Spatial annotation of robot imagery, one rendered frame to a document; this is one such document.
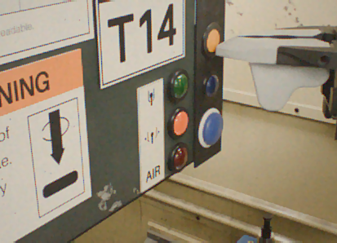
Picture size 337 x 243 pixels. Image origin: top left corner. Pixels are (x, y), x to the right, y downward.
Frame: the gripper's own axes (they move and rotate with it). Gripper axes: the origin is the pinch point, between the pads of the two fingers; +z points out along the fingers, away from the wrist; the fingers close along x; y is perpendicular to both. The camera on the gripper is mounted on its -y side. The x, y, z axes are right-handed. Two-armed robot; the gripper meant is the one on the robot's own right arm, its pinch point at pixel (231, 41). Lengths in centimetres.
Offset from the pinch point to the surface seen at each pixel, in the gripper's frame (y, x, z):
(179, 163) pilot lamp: 9.2, -4.7, 4.0
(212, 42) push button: 0.0, -0.2, 1.6
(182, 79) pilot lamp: 2.0, -4.3, 3.8
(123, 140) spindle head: 5.0, -9.7, 7.6
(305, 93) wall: 29, 71, -17
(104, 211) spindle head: 9.8, -11.8, 8.9
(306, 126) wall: 37, 71, -18
